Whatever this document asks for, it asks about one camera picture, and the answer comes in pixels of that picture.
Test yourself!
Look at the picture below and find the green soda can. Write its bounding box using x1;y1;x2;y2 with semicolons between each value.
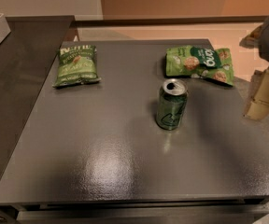
156;78;188;131

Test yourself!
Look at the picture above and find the green popcorn snack bag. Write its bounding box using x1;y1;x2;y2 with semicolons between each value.
165;45;234;86

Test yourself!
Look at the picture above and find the green jalapeno chip bag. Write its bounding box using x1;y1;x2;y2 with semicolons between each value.
53;45;101;88

